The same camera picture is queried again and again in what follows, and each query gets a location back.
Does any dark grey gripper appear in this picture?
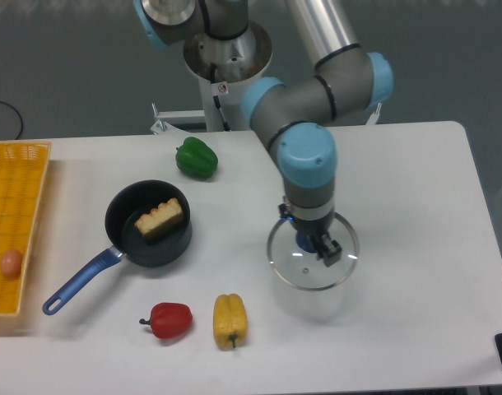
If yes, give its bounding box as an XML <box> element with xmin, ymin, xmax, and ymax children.
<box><xmin>279</xmin><ymin>202</ymin><xmax>342</xmax><ymax>267</ymax></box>

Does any glass lid blue knob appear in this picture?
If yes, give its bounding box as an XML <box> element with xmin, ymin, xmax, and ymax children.
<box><xmin>267</xmin><ymin>212</ymin><xmax>360</xmax><ymax>291</ymax></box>

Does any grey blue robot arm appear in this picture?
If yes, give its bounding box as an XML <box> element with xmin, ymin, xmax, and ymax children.
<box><xmin>133</xmin><ymin>1</ymin><xmax>393</xmax><ymax>266</ymax></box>

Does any yellow bell pepper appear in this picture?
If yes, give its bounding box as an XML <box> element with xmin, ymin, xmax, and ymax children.
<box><xmin>212</xmin><ymin>294</ymin><xmax>248</xmax><ymax>349</ymax></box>

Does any green bell pepper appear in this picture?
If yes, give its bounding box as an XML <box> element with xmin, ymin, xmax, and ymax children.
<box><xmin>175</xmin><ymin>137</ymin><xmax>218</xmax><ymax>179</ymax></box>

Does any toy bread slice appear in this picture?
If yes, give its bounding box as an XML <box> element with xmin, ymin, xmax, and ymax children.
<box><xmin>134</xmin><ymin>197</ymin><xmax>185</xmax><ymax>242</ymax></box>

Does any red bell pepper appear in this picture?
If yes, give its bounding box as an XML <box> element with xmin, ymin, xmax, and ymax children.
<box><xmin>139</xmin><ymin>302</ymin><xmax>193</xmax><ymax>340</ymax></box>

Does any brown egg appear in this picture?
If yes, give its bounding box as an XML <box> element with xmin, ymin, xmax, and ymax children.
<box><xmin>0</xmin><ymin>249</ymin><xmax>23</xmax><ymax>279</ymax></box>

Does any yellow plastic basket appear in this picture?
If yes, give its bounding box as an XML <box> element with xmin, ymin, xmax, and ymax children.
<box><xmin>0</xmin><ymin>141</ymin><xmax>51</xmax><ymax>317</ymax></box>

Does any dark pot blue handle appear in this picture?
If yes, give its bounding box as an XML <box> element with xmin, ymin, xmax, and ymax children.
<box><xmin>42</xmin><ymin>179</ymin><xmax>193</xmax><ymax>315</ymax></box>

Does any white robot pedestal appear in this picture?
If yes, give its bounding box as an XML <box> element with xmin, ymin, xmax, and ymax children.
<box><xmin>149</xmin><ymin>20</ymin><xmax>383</xmax><ymax>135</ymax></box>

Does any black cable loop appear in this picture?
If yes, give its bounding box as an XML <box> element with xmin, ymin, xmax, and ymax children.
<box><xmin>0</xmin><ymin>100</ymin><xmax>25</xmax><ymax>141</ymax></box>

